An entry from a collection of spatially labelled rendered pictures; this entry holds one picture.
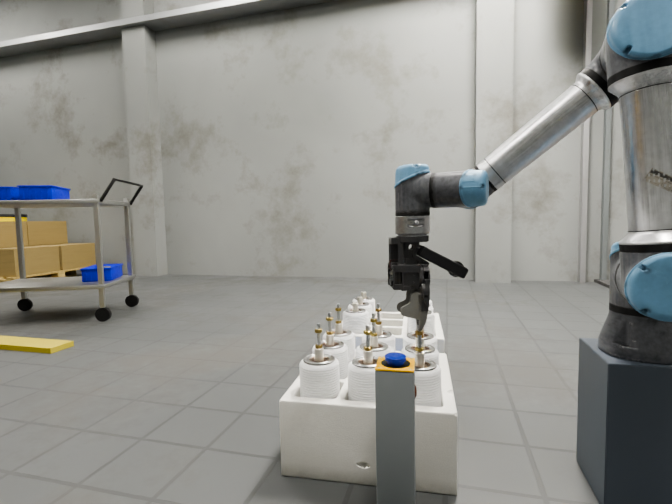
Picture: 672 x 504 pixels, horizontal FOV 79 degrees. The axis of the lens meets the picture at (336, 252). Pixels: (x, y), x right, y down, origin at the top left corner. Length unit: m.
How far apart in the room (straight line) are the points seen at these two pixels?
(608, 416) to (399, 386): 0.42
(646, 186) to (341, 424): 0.73
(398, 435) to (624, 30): 0.77
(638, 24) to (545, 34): 3.56
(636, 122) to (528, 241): 3.29
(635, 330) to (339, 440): 0.64
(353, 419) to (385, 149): 3.42
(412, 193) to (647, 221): 0.41
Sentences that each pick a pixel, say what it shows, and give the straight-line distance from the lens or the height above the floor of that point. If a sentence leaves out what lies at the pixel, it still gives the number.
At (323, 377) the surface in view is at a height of 0.23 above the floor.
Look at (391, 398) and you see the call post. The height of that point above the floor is 0.26.
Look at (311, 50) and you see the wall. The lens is 4.59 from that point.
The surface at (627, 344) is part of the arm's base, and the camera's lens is 1.01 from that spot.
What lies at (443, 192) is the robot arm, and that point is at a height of 0.64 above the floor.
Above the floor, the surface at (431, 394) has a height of 0.20.
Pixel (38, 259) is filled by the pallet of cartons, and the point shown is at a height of 0.27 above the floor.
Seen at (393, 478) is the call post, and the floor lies 0.11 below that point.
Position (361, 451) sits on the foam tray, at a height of 0.08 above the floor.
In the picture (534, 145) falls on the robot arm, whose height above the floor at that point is 0.73.
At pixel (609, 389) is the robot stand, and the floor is 0.25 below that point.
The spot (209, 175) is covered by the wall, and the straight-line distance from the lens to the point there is 4.81.
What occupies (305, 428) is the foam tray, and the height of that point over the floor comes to 0.12.
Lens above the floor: 0.58
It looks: 4 degrees down
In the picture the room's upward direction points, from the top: 1 degrees counter-clockwise
